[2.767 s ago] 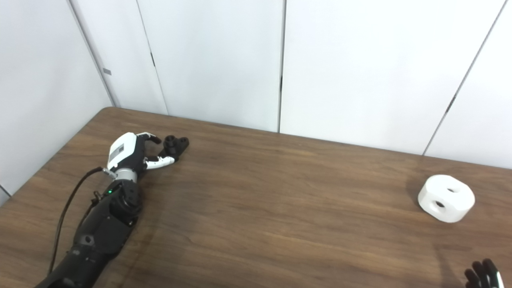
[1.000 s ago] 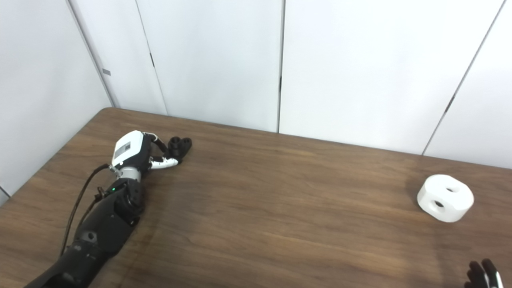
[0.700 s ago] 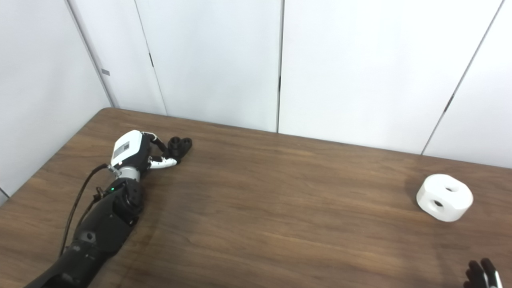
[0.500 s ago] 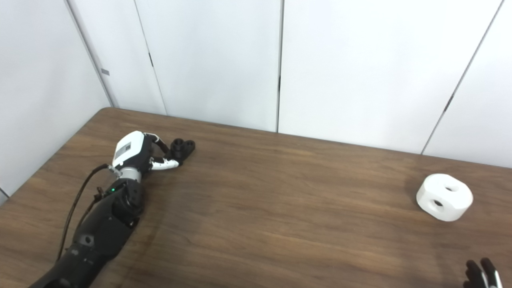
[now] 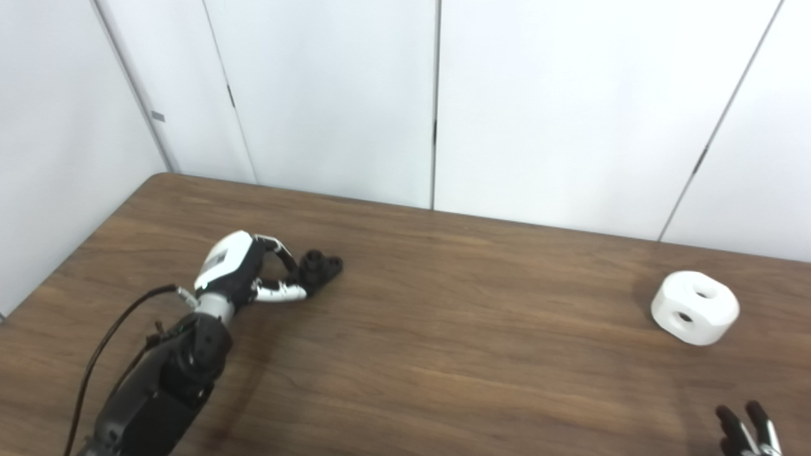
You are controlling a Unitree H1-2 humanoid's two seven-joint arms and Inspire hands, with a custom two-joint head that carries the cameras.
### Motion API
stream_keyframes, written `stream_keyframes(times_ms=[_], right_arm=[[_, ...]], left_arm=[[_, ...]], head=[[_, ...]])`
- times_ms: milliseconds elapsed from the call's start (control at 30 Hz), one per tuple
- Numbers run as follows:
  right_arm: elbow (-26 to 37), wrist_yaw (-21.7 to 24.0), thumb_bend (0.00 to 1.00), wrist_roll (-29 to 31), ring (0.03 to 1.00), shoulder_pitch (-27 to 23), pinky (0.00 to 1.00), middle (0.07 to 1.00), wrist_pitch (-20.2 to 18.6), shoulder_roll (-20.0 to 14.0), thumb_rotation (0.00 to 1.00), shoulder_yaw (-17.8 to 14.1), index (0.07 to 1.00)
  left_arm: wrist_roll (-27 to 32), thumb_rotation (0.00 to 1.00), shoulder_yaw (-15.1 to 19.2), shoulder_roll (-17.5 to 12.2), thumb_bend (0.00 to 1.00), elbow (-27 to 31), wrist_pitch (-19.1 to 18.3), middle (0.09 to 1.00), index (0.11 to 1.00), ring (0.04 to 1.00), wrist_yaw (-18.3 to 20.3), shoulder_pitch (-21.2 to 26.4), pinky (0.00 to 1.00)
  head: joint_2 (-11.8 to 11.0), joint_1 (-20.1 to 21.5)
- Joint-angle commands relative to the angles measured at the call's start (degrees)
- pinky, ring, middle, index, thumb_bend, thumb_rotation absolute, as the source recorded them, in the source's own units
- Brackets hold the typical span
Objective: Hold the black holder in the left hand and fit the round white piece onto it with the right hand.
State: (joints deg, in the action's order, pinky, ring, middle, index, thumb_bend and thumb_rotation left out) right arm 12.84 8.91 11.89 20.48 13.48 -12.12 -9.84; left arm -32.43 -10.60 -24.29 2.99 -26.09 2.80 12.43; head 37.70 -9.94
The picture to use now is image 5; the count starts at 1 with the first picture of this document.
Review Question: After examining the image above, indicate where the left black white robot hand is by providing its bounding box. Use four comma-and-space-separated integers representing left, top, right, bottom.
193, 231, 308, 305

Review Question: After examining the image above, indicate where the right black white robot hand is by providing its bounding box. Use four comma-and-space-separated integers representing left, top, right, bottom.
716, 400, 783, 456

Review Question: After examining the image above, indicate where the black plastic holder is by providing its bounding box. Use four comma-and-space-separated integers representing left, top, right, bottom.
298, 250, 344, 295

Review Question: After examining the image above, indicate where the round white plastic piece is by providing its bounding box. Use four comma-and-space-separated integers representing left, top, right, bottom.
651, 271, 741, 346

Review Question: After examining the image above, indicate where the left thin black wire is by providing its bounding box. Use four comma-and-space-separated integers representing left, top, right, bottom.
144, 320, 169, 357

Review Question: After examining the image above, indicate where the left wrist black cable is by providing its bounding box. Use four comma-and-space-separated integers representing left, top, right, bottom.
63, 284, 199, 456

